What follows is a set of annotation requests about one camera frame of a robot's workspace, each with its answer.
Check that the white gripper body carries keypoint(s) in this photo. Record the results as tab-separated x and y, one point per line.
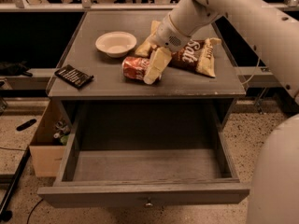
168	35

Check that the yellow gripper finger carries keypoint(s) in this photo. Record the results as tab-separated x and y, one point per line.
159	60
145	48

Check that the red coke can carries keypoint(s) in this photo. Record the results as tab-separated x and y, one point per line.
135	67

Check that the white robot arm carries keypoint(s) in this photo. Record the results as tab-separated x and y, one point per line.
274	194

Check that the grey cabinet with top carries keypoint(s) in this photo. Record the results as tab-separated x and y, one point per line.
109	81

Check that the open grey top drawer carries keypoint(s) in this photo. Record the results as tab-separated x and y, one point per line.
119	154

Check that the white paper bowl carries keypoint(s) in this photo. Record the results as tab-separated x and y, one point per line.
115	44

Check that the brown yellow chip bag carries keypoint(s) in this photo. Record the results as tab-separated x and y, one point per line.
197	56

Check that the black snack bar packet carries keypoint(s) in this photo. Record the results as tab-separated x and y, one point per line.
73	76

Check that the bottles inside cardboard box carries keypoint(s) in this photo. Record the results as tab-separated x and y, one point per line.
61	132

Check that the black marker on floor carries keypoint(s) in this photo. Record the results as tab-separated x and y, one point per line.
26	125

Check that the cardboard box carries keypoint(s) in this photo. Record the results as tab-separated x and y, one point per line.
45	151

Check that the black bag on ledge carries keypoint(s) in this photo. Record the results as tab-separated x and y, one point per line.
14	69

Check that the black metal floor rail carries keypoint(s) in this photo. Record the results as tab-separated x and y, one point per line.
10	183

